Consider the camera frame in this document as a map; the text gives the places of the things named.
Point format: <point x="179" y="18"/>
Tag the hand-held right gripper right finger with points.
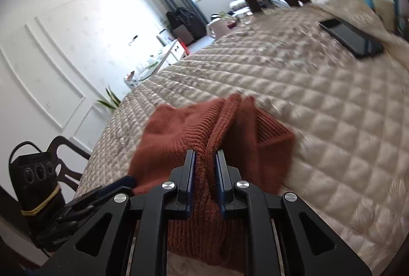
<point x="219" y="189"/>

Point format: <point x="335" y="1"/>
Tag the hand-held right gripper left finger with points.
<point x="188" y="189"/>

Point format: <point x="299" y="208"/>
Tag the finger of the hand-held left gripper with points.
<point x="126" y="182"/>

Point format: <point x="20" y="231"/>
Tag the rust knit garment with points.
<point x="179" y="135"/>

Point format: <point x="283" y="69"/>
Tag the green houseplant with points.
<point x="110" y="102"/>

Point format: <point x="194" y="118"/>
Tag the white cabinet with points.
<point x="169" y="54"/>

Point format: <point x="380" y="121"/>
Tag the black bag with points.
<point x="187" y="22"/>

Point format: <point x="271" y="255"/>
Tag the black phone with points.
<point x="351" y="38"/>

